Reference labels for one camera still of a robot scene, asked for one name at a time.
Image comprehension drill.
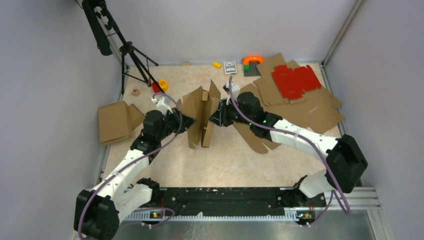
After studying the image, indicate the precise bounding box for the yellow round toy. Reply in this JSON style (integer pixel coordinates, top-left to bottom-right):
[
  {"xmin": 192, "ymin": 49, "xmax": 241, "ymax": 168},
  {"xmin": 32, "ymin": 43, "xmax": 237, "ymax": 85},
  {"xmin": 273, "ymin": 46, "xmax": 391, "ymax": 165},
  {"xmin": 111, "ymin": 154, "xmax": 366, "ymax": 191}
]
[{"xmin": 158, "ymin": 79, "xmax": 169, "ymax": 92}]

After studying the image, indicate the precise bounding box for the large brown cardboard sheet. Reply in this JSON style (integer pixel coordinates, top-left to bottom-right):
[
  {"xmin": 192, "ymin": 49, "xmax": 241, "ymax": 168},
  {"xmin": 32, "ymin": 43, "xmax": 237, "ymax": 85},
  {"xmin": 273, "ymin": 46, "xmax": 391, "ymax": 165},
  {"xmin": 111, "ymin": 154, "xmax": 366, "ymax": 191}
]
[{"xmin": 240, "ymin": 53, "xmax": 345, "ymax": 134}]

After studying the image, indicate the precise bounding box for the red flat cardboard blank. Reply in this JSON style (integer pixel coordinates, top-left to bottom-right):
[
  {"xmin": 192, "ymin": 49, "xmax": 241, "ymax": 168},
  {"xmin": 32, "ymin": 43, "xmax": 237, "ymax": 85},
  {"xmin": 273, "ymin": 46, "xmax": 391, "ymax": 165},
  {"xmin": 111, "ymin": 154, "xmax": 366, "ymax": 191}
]
[{"xmin": 271, "ymin": 65, "xmax": 322, "ymax": 100}]

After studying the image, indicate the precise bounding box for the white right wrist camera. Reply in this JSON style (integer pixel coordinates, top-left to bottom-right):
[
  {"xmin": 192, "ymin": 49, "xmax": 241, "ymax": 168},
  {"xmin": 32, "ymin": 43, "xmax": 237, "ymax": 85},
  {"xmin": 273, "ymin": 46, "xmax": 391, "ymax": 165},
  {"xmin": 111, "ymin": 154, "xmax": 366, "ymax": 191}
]
[{"xmin": 223, "ymin": 82, "xmax": 241, "ymax": 99}]

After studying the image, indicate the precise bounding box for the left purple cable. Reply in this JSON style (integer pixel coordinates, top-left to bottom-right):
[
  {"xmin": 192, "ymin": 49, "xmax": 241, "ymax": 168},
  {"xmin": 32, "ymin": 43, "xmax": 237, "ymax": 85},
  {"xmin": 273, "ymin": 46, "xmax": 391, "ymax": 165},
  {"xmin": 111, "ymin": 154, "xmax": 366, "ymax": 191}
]
[{"xmin": 77, "ymin": 92, "xmax": 184, "ymax": 240}]

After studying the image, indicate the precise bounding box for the folded brown cardboard box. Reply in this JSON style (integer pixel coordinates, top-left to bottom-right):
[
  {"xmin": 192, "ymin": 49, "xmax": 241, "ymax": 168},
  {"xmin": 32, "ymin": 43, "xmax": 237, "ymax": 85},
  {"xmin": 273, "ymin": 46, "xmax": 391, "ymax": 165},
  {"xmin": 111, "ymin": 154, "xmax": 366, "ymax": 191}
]
[{"xmin": 97, "ymin": 101, "xmax": 145, "ymax": 146}]

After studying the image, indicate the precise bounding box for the grey lego base plate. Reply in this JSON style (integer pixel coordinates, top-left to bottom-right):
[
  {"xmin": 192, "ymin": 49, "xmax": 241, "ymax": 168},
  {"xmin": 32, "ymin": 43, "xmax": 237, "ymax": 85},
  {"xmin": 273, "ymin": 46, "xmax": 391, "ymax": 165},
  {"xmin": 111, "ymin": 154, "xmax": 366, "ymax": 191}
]
[{"xmin": 243, "ymin": 62, "xmax": 261, "ymax": 77}]

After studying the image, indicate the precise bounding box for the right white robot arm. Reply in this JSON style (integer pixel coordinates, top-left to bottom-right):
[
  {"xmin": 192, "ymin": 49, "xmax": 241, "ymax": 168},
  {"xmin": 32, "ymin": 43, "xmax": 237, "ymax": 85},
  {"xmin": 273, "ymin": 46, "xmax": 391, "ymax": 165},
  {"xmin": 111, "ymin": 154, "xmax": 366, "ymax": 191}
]
[{"xmin": 209, "ymin": 82, "xmax": 368, "ymax": 211}]

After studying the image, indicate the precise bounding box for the black camera tripod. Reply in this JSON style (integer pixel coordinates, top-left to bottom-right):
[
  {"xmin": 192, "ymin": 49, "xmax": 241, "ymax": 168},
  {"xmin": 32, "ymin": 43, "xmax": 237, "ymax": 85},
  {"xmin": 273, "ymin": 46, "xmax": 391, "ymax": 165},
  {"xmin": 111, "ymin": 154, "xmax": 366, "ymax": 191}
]
[{"xmin": 77, "ymin": 0, "xmax": 165, "ymax": 95}]

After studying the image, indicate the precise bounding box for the playing card deck box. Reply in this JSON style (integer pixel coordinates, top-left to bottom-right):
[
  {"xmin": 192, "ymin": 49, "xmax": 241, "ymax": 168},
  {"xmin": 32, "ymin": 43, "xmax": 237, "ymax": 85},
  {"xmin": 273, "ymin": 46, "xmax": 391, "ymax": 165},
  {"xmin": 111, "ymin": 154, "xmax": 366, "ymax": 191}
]
[{"xmin": 223, "ymin": 60, "xmax": 238, "ymax": 75}]

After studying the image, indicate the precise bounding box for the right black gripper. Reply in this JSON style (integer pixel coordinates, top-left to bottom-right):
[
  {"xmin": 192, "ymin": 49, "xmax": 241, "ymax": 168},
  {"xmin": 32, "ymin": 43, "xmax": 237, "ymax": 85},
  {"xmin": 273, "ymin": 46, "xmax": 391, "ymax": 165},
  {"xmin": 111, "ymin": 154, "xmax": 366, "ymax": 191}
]
[{"xmin": 208, "ymin": 98, "xmax": 253, "ymax": 128}]

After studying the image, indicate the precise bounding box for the purple cable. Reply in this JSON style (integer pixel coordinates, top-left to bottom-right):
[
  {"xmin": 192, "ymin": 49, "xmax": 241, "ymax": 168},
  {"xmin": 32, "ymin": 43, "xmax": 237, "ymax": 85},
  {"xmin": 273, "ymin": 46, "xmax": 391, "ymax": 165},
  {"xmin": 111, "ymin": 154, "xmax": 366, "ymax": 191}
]
[
  {"xmin": 227, "ymin": 75, "xmax": 353, "ymax": 228},
  {"xmin": 77, "ymin": 92, "xmax": 184, "ymax": 240}
]

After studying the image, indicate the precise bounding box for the small brown cardboard blank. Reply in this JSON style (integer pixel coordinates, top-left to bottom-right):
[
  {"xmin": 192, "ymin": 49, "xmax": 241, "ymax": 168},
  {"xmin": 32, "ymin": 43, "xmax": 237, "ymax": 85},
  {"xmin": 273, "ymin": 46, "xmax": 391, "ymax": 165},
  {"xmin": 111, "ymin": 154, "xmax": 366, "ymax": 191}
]
[{"xmin": 253, "ymin": 77, "xmax": 306, "ymax": 106}]

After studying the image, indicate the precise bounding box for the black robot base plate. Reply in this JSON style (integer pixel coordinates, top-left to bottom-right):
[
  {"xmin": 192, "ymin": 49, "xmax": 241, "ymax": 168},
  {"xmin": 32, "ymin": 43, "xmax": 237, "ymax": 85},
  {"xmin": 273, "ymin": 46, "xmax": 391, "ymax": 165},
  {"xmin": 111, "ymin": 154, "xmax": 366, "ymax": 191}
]
[{"xmin": 143, "ymin": 187, "xmax": 327, "ymax": 222}]

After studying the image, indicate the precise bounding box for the brown cardboard box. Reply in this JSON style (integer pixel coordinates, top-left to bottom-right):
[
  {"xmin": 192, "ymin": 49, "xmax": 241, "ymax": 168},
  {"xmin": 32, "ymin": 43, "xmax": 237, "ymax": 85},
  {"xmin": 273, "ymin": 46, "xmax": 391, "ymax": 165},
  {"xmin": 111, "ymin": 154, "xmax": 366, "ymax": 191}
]
[
  {"xmin": 97, "ymin": 101, "xmax": 145, "ymax": 146},
  {"xmin": 178, "ymin": 80, "xmax": 221, "ymax": 149}
]

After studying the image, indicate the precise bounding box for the red round toy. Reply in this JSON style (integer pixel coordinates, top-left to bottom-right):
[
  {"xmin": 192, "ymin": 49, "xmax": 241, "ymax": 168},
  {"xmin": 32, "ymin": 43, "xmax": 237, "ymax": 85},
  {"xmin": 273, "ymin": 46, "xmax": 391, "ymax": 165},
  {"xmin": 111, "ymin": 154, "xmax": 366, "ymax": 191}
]
[{"xmin": 151, "ymin": 82, "xmax": 161, "ymax": 93}]

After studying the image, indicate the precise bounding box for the small wooden cube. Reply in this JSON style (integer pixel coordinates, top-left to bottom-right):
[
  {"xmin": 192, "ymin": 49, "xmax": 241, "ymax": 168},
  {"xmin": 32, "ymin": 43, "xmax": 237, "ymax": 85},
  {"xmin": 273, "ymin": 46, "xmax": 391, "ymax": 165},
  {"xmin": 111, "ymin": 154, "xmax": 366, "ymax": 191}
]
[{"xmin": 131, "ymin": 88, "xmax": 141, "ymax": 97}]

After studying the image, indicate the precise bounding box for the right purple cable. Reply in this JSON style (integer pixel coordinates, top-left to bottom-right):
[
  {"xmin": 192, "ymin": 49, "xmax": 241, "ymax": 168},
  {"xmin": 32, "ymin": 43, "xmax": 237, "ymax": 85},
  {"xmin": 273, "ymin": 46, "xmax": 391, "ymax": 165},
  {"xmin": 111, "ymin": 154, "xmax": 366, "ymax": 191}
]
[{"xmin": 227, "ymin": 75, "xmax": 353, "ymax": 228}]

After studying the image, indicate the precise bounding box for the yellow small block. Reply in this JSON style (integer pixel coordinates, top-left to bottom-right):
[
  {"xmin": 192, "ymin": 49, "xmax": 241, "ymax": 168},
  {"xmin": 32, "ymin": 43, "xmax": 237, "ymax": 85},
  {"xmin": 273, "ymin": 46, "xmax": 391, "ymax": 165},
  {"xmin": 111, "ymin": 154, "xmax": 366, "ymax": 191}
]
[{"xmin": 212, "ymin": 61, "xmax": 222, "ymax": 69}]

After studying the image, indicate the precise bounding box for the orange horseshoe toy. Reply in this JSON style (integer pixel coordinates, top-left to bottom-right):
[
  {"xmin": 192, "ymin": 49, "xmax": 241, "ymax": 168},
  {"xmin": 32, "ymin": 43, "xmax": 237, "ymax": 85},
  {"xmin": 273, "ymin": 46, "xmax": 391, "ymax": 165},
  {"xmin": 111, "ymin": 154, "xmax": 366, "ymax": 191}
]
[{"xmin": 242, "ymin": 55, "xmax": 265, "ymax": 65}]

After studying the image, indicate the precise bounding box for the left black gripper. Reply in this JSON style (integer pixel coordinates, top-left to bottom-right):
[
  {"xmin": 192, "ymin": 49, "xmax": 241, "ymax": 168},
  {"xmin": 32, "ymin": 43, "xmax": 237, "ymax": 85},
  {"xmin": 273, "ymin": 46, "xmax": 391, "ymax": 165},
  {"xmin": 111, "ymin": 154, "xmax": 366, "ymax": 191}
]
[{"xmin": 157, "ymin": 107, "xmax": 197, "ymax": 141}]

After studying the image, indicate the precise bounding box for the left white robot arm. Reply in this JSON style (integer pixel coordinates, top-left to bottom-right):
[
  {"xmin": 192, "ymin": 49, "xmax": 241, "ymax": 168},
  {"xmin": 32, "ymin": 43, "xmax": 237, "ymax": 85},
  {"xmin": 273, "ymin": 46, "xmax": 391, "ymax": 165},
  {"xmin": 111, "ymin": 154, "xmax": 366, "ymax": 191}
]
[{"xmin": 73, "ymin": 93, "xmax": 196, "ymax": 240}]

